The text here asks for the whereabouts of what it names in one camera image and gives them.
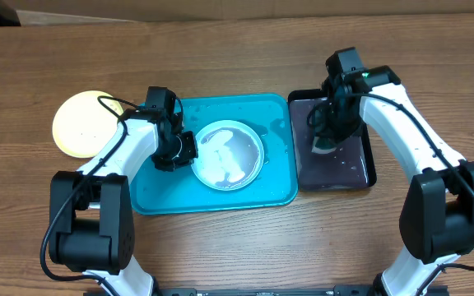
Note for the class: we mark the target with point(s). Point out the yellow-rimmed plate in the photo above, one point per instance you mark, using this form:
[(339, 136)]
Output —
[(82, 126)]

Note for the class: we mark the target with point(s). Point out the green scrubbing sponge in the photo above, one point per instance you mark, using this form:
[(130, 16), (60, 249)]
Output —
[(322, 146)]

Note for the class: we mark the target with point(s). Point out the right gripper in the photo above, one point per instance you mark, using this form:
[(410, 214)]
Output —
[(323, 128)]

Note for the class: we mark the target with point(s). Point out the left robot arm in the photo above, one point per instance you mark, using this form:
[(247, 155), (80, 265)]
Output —
[(91, 233)]

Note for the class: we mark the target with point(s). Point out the black plastic tray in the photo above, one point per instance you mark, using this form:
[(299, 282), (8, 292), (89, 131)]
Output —
[(349, 166)]

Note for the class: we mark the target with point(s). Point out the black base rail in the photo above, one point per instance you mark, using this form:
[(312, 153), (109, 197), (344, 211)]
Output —
[(339, 290)]

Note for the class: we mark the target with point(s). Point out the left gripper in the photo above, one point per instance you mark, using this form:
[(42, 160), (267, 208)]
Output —
[(190, 151)]

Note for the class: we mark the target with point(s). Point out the cardboard backdrop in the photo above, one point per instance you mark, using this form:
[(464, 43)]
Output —
[(222, 10)]

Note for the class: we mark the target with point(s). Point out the light blue plate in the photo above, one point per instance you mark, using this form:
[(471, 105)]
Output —
[(230, 155)]

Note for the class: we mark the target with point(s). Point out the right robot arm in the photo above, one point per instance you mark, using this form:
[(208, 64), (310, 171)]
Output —
[(437, 219)]

